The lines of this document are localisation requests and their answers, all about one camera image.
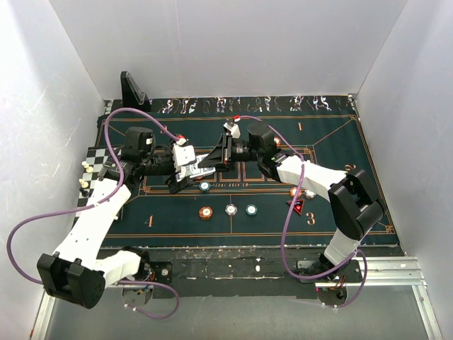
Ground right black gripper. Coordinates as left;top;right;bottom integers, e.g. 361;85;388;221
197;133;261;174

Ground blue backed playing card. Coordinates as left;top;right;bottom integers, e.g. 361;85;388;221
195;154;208;168

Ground blue white card deck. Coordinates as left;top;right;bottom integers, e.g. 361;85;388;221
176;164;216;181

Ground green chips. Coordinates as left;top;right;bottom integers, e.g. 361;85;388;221
199;181;211;192

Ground orange red chip stack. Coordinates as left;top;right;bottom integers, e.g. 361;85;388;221
199;206;213;220

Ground peach blue chip stack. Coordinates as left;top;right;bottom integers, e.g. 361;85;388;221
225;204;238;216

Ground green chip stack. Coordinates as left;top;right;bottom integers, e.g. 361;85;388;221
246;204;258;215

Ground red triangular all-in marker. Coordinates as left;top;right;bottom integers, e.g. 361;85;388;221
292;199;304;216

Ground peach chips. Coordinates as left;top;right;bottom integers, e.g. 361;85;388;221
304;189;316;199

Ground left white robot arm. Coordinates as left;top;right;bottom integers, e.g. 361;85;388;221
37;127;196;309

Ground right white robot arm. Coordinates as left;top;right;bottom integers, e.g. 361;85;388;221
198;118;386;282

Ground green poker table mat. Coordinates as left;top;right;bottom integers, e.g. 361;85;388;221
96;95;375;247

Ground black white checkerboard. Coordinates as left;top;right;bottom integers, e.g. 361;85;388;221
76;147;117;208

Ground black chess piece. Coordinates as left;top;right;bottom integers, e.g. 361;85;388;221
79;188;88;197

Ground black stand with clear panel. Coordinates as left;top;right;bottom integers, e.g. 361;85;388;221
120;71;151;112

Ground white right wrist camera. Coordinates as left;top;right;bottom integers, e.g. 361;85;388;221
223;120;241;139

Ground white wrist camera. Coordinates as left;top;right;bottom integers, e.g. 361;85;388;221
223;120;241;139
173;144;197;168

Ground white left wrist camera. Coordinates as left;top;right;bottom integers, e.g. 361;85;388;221
173;144;197;168

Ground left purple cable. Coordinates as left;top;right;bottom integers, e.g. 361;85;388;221
6;108;188;319

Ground purple cable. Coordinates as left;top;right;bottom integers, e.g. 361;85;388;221
233;115;368;310
6;108;188;319

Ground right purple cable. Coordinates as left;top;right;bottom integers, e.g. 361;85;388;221
233;115;368;310

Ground aluminium mounting rail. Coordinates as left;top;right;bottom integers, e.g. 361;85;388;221
29;256;443;339

